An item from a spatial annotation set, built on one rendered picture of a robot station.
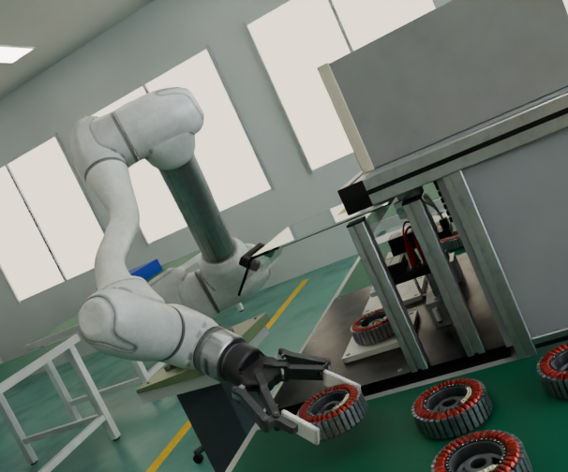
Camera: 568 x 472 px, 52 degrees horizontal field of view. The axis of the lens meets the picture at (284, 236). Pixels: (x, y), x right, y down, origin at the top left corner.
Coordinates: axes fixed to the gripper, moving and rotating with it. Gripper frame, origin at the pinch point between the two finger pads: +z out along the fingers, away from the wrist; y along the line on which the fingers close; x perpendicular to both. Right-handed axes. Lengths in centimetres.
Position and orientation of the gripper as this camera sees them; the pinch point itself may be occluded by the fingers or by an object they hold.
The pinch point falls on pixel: (330, 408)
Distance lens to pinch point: 97.1
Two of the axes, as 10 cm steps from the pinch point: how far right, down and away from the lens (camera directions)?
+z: 7.9, 2.5, -5.5
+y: -6.1, 3.7, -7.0
